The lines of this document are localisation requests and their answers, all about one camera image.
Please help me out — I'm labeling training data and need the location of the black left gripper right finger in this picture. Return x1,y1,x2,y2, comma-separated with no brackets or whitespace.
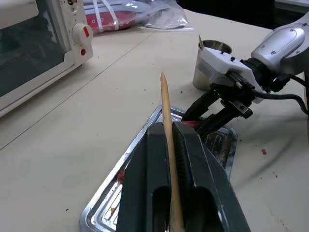
173,121,252,232

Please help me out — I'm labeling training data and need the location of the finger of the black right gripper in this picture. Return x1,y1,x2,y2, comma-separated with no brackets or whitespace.
196,107,237,134
182,88,219,121

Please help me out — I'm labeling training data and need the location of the clear plastic zip bag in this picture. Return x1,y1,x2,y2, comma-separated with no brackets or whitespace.
83,0,195,32

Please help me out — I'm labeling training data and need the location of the metal skewer cup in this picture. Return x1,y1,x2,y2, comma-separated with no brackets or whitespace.
192,39,233,89

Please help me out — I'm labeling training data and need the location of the red white strapped item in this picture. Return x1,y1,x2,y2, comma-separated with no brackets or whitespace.
84,0,139,31

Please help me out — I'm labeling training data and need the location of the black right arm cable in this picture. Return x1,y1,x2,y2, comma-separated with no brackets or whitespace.
251,73,309,115

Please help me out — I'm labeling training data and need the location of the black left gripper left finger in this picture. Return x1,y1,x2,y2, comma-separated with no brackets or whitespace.
115,122,173,232

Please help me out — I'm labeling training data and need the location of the rectangular metal tray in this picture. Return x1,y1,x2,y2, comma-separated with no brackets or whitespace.
79,104,239,232

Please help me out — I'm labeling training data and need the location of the cream toaster oven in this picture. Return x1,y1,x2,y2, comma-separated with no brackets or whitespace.
0,0,94,118

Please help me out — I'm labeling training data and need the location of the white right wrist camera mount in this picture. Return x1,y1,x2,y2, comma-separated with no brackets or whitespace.
197,46,270,105

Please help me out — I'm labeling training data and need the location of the red sausage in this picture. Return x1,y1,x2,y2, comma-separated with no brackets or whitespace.
182,119,201,129

